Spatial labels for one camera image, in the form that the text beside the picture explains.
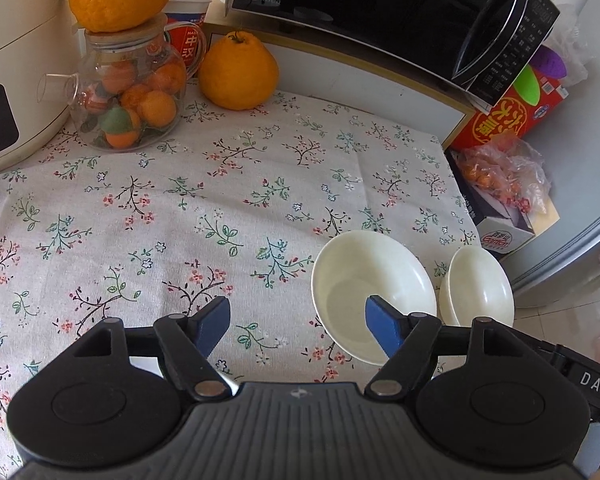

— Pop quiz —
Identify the black and white cardboard box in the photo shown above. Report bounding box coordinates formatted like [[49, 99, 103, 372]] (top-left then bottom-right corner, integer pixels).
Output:
[[462, 192, 561, 261]]

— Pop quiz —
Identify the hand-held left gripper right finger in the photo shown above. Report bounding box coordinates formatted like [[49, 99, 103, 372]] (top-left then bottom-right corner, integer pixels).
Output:
[[364, 295, 531, 400]]

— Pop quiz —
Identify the floral tablecloth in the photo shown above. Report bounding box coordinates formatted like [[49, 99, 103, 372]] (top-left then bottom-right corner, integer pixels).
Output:
[[0, 87, 486, 478]]

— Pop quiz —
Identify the plastic bag of small oranges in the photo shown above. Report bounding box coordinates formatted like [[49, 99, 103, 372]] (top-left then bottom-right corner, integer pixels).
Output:
[[452, 140, 553, 211]]

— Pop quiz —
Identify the clear plastic bag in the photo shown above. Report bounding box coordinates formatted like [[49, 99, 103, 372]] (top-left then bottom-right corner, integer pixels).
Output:
[[542, 2, 593, 91]]

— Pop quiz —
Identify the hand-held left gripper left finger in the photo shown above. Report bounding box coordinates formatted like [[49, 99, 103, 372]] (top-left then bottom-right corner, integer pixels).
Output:
[[72, 296, 241, 401]]

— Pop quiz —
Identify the small cream bowl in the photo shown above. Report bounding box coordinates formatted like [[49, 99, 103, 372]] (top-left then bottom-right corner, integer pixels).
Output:
[[439, 246, 515, 328]]

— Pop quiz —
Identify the red label container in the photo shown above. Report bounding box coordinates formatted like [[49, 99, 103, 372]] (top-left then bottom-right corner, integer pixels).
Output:
[[164, 0, 211, 80]]

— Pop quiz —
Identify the large cream bowl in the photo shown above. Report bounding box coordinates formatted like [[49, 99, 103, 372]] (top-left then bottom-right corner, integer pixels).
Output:
[[311, 230, 438, 367]]

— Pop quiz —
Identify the red cardboard box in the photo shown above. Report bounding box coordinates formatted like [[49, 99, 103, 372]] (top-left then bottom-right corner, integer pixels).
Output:
[[447, 45, 571, 153]]

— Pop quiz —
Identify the white rice cooker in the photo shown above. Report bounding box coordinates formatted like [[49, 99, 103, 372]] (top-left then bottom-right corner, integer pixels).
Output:
[[0, 0, 88, 177]]

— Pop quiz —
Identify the glass jar of kumquats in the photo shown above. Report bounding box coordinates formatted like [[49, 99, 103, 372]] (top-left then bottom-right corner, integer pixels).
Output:
[[36, 12, 188, 152]]

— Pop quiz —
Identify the grey refrigerator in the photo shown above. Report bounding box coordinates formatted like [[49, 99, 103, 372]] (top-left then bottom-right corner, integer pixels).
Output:
[[500, 35, 600, 308]]

